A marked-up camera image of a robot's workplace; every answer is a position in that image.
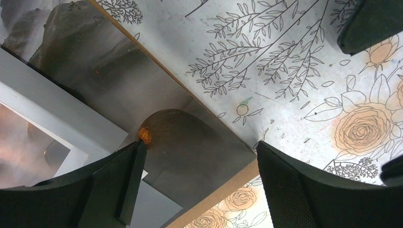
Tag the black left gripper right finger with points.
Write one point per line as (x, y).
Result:
(302, 196)

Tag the sunset landscape photo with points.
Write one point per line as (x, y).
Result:
(63, 39)

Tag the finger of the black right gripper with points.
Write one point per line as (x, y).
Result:
(392, 174)
(371, 22)

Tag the white photo mat border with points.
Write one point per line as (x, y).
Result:
(89, 136)

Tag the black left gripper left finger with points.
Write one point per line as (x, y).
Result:
(99, 195)

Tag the brown frame backing board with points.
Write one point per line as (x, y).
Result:
(194, 160)

